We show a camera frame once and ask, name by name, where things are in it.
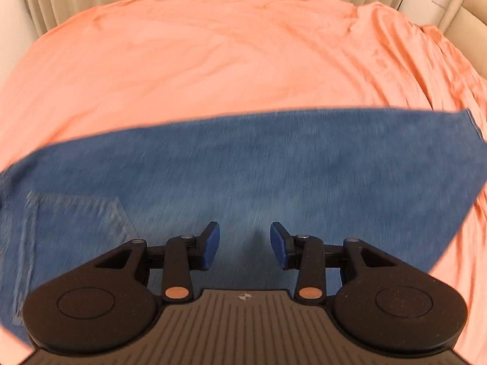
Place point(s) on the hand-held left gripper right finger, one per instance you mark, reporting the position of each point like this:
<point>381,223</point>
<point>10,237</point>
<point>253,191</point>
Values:
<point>277,244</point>

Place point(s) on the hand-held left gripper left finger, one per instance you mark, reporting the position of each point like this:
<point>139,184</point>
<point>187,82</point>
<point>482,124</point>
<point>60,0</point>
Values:
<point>211,244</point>

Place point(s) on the blue denim pants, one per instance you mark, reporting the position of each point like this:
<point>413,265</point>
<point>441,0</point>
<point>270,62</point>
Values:
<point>266,159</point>

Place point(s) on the orange bed sheet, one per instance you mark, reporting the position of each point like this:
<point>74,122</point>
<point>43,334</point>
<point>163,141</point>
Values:
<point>213,57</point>

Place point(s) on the beige padded headboard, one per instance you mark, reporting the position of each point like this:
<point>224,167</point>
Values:
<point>466,3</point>

